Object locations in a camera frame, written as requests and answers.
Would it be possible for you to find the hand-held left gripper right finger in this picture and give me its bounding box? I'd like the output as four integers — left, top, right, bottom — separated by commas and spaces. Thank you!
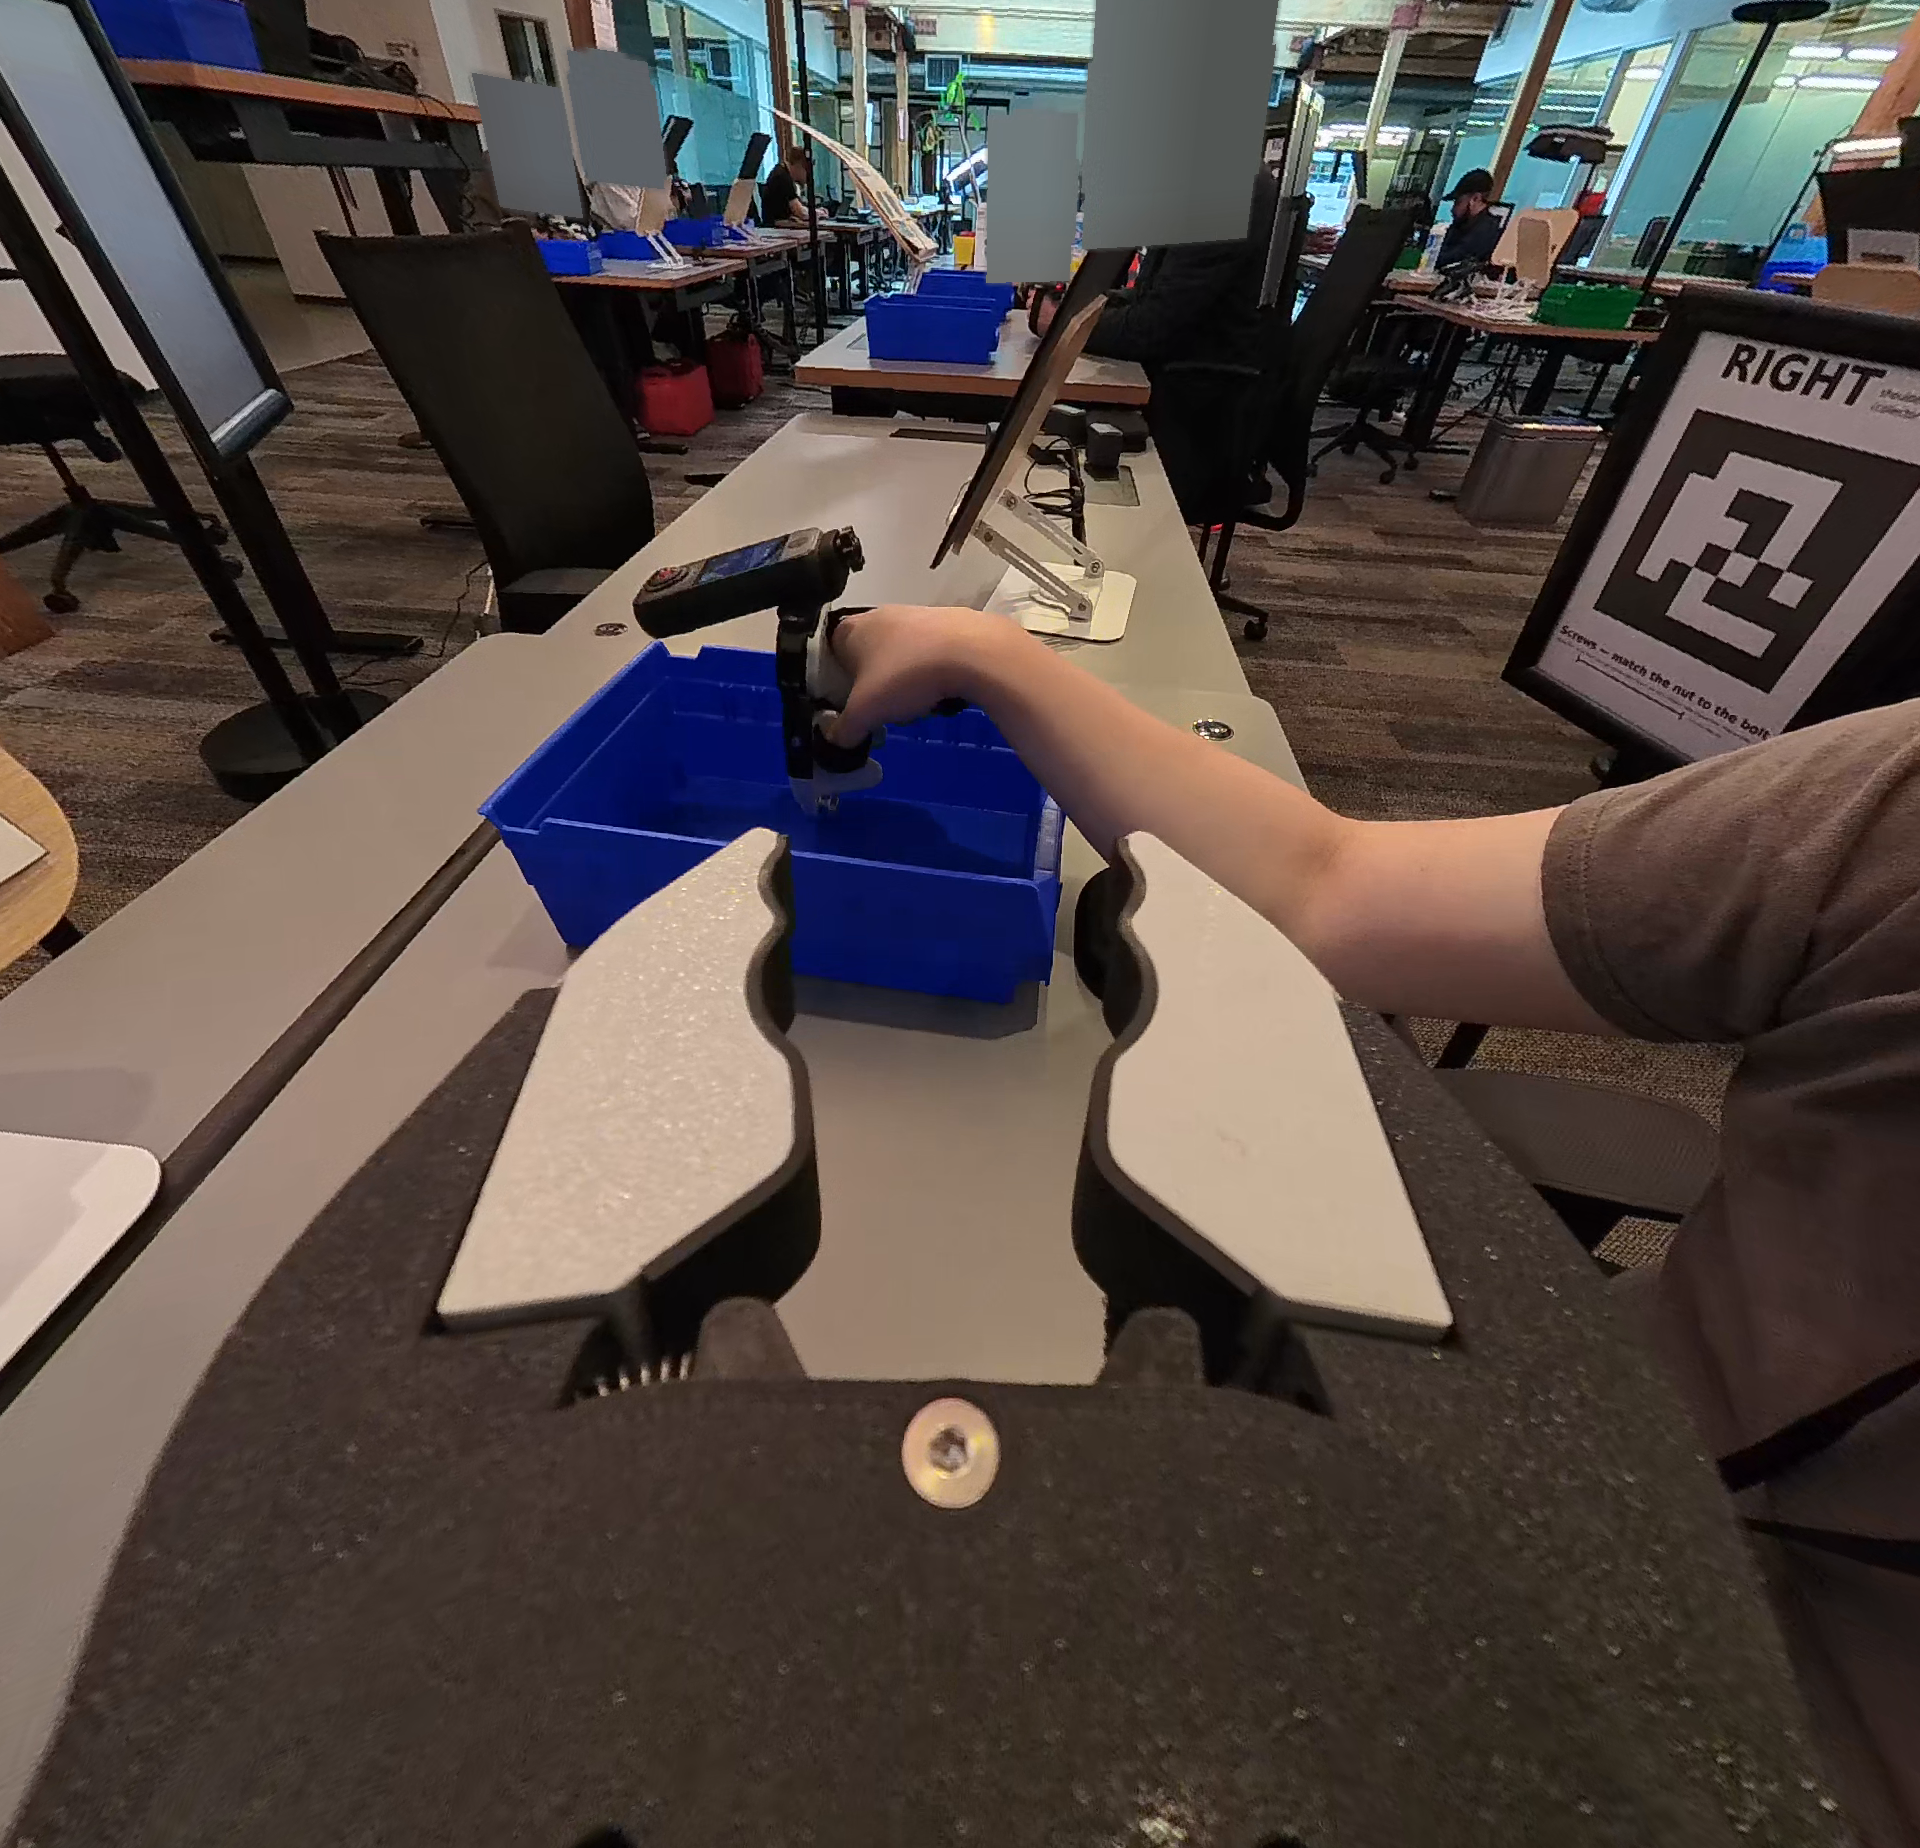
1072, 831, 1457, 1361

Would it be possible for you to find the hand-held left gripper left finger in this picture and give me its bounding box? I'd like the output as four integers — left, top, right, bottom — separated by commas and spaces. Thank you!
436, 827, 824, 1376

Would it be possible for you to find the blue plastic parts bin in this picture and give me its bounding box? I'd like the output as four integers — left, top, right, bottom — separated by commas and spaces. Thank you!
481, 641, 1068, 1008

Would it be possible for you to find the person's right hand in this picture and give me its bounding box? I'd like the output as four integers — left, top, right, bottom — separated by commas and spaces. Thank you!
822, 606, 1001, 753

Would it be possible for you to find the black mesh office chair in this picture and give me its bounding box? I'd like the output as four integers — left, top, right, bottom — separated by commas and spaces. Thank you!
317, 226, 657, 635

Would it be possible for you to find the distant blue bin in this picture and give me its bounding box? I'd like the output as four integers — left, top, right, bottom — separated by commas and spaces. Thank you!
865, 295, 1001, 368

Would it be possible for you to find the tilted board on stand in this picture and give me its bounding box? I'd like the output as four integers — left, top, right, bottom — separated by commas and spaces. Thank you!
929, 287, 1142, 643

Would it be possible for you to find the black power adapter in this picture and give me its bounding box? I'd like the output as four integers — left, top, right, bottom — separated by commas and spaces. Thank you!
1040, 404, 1150, 476

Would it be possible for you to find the curved instruction board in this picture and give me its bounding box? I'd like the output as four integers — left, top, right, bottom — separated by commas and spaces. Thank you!
766, 107, 940, 263

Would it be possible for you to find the white board stand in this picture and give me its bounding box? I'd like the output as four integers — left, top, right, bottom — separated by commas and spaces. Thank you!
0, 1131, 163, 1372

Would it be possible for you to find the grey trash bin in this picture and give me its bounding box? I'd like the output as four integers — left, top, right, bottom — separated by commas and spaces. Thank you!
1456, 412, 1606, 531

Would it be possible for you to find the black framed marker sign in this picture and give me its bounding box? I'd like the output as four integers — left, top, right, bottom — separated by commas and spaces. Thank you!
1502, 285, 1920, 789

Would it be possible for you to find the blue bin on shelf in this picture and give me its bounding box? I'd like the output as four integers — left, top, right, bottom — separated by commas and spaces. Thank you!
77, 0, 263, 74

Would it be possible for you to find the tall black floor lamp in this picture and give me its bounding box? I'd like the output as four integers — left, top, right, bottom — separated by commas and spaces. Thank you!
1634, 0, 1826, 303

